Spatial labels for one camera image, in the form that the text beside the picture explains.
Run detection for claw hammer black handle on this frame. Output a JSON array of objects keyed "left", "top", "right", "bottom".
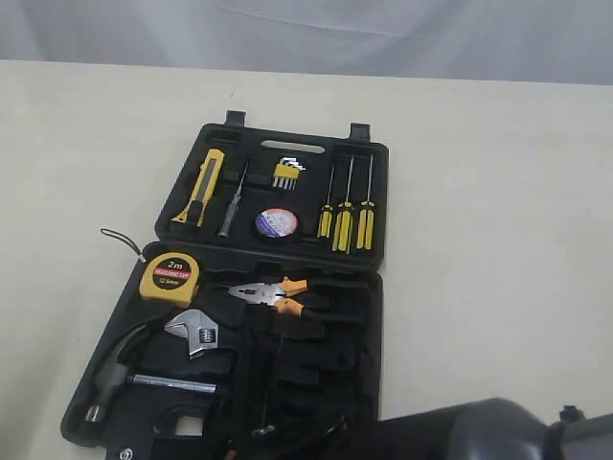
[{"left": 84, "top": 323, "right": 222, "bottom": 424}]

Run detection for white backdrop curtain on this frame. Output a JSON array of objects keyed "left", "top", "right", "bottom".
[{"left": 1, "top": 1, "right": 612, "bottom": 84}]

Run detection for black plastic tool case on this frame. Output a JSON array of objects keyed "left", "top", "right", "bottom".
[{"left": 60, "top": 111, "right": 389, "bottom": 459}]

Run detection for orange black pliers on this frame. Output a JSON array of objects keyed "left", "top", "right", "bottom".
[{"left": 226, "top": 275, "right": 375, "bottom": 332}]

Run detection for yellow utility knife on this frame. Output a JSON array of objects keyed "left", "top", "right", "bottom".
[{"left": 171, "top": 149, "right": 225, "bottom": 227}]

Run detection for yellow hex key set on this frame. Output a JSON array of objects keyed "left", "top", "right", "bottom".
[{"left": 272, "top": 157, "right": 306, "bottom": 191}]

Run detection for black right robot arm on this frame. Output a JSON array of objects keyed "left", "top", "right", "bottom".
[{"left": 321, "top": 398, "right": 612, "bottom": 460}]

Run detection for yellow tape measure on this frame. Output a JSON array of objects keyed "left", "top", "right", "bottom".
[{"left": 100, "top": 228, "right": 200, "bottom": 309}]

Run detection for yellow black screwdriver left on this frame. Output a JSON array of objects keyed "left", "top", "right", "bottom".
[{"left": 317, "top": 166, "right": 335, "bottom": 239}]

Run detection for silver adjustable wrench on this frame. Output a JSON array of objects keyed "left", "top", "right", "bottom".
[{"left": 163, "top": 309, "right": 355, "bottom": 384}]

